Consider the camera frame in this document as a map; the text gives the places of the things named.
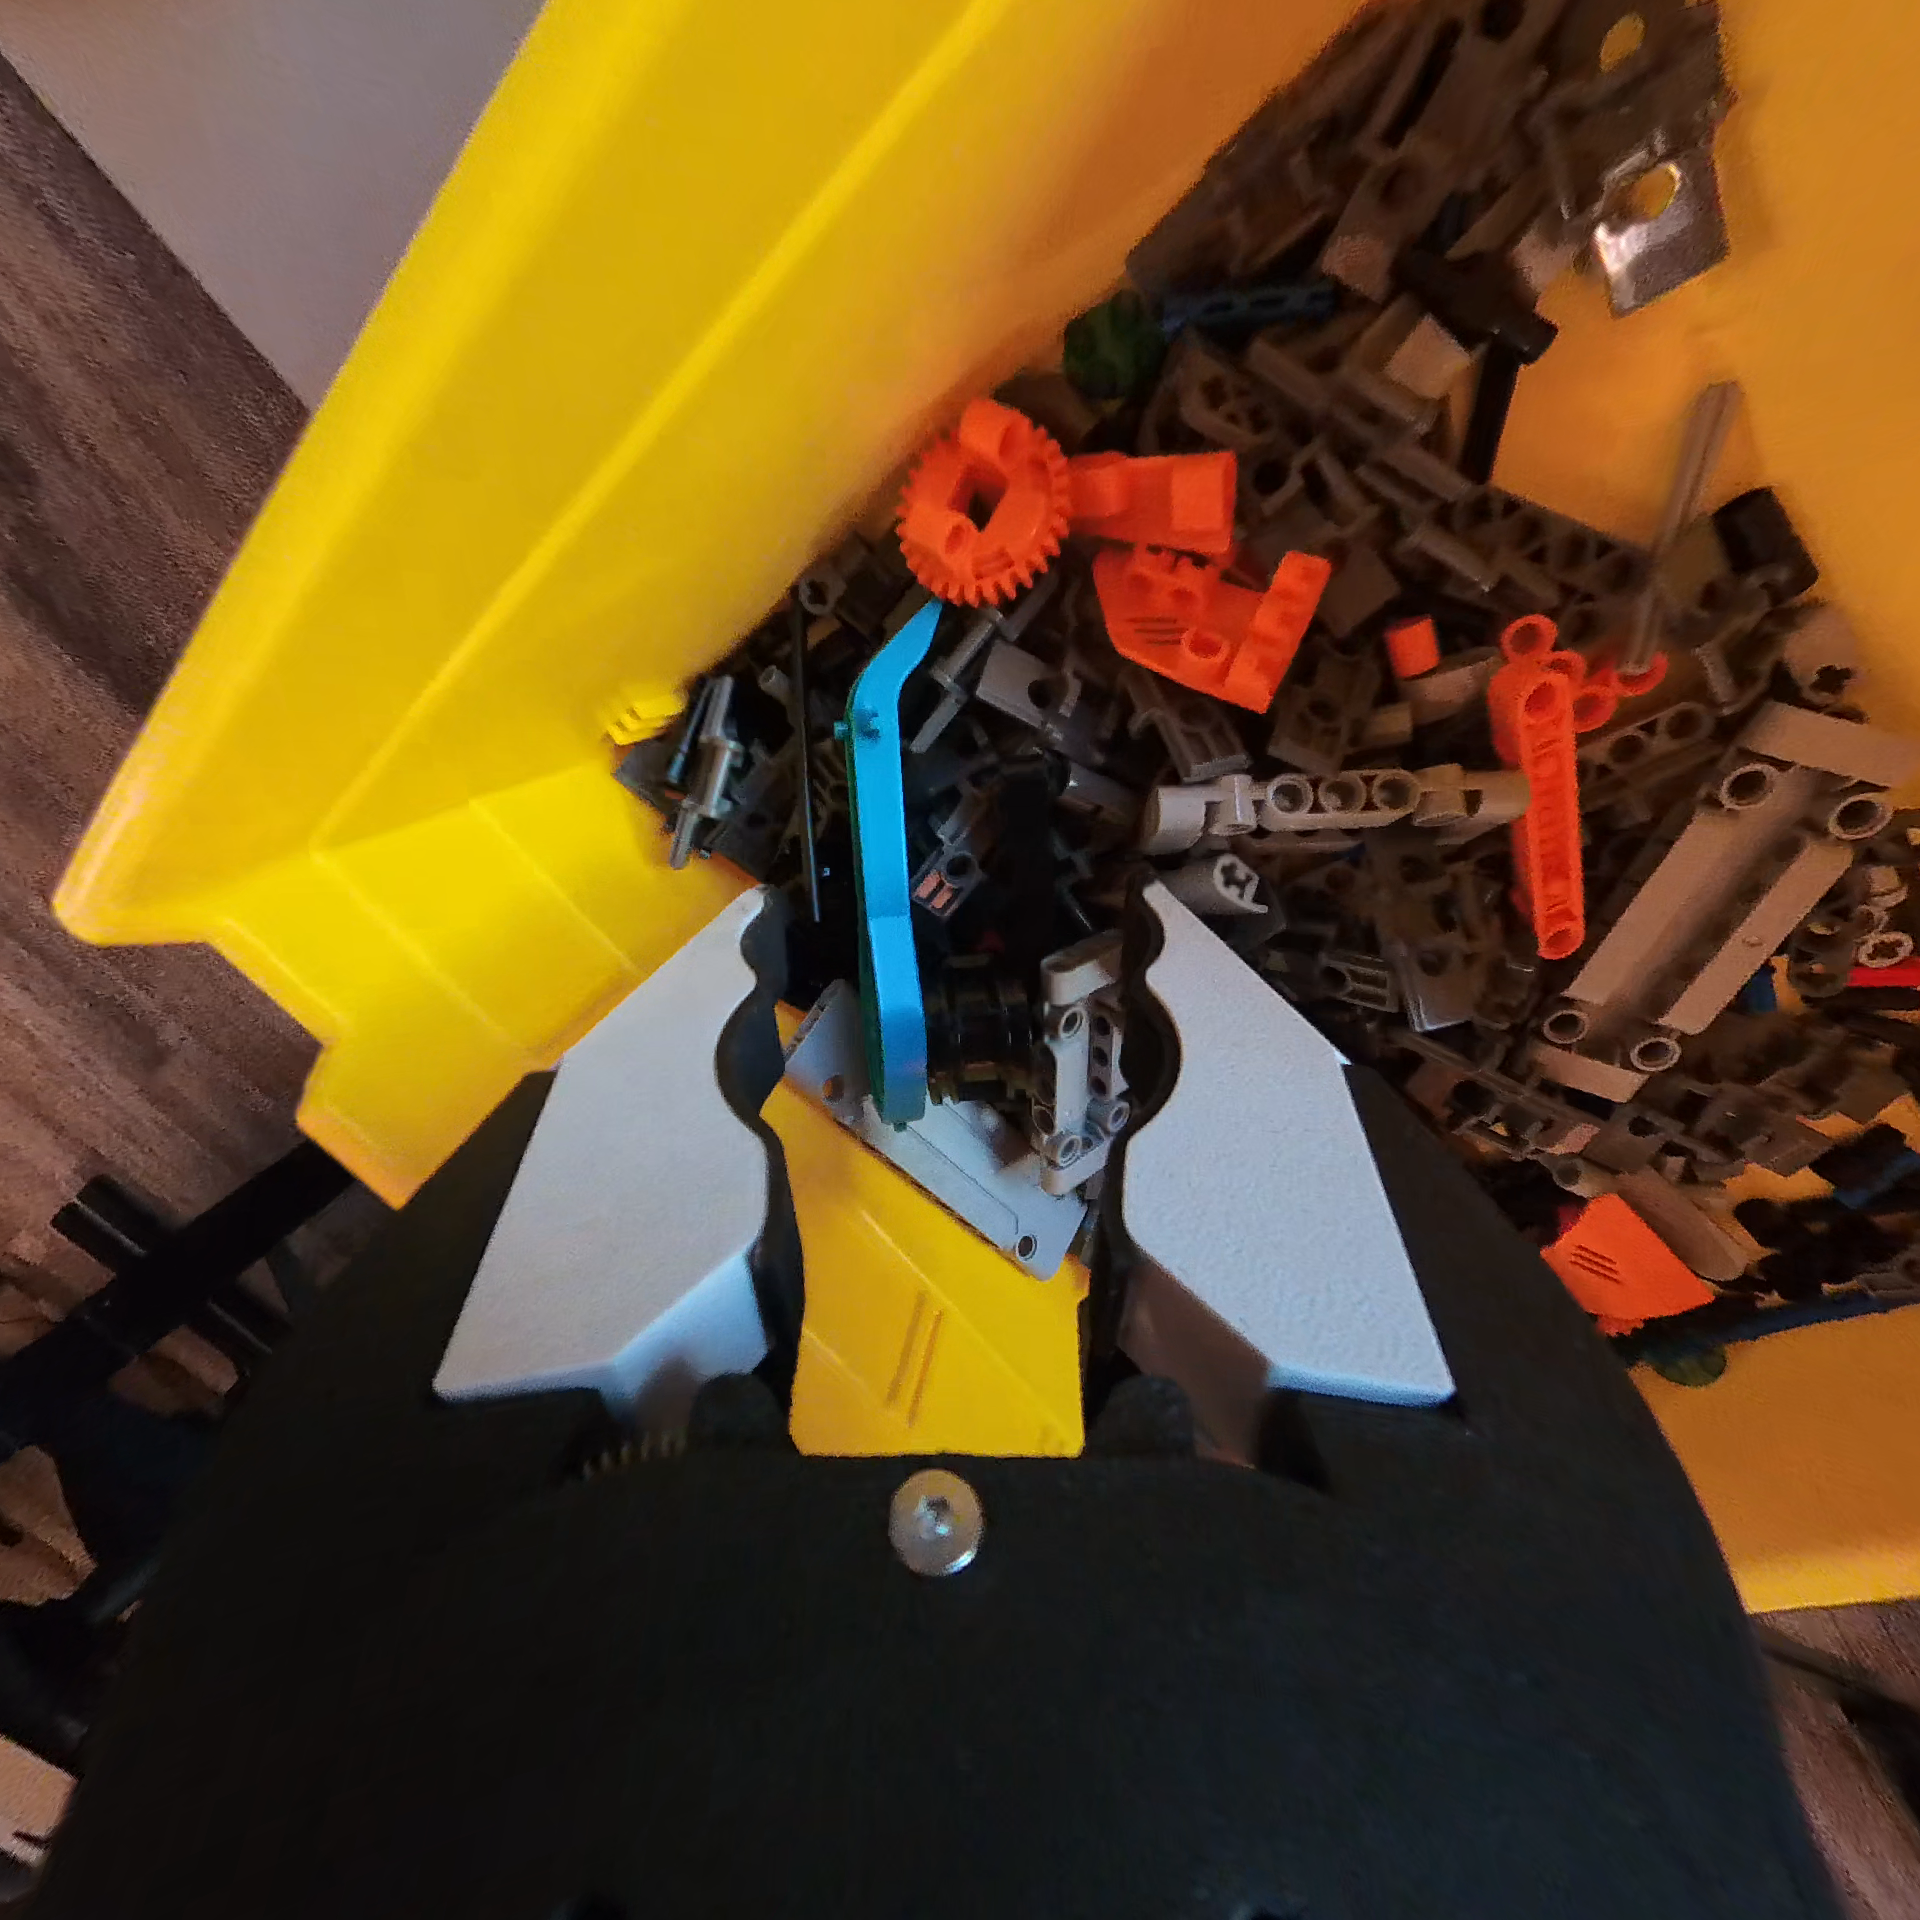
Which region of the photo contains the orange perforated beam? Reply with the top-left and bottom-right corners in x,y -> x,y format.
1484,610 -> 1593,960

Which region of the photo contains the blue brick separator tool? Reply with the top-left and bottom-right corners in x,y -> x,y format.
841,600 -> 948,1128

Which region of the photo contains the orange round connector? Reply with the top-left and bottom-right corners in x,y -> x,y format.
895,395 -> 1074,609

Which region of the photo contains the yellow plastic parts bin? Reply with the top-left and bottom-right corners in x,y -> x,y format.
51,0 -> 1920,1613

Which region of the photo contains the orange vented panel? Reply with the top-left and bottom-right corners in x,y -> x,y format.
1090,541 -> 1334,715
1539,1190 -> 1720,1338

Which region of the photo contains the orange connector block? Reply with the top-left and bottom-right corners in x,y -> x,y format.
1068,451 -> 1240,558

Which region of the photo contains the black wheel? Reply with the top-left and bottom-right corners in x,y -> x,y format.
920,967 -> 1044,1105

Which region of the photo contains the light grey perforated beam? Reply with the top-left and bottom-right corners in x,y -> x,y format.
1032,933 -> 1136,1197

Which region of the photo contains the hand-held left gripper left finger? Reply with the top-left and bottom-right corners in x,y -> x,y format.
434,886 -> 803,1434

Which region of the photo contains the light grey axle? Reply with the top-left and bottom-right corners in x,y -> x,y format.
1625,378 -> 1745,672

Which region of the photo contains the light grey panel plate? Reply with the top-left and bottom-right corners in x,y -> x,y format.
780,980 -> 1090,1279

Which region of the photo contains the pile of dark building parts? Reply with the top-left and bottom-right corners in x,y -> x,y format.
609,0 -> 1920,1384

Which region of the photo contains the orange triple pin connector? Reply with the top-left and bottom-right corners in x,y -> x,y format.
1553,645 -> 1671,729

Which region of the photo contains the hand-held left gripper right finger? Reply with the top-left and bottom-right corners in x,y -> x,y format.
1097,878 -> 1460,1468

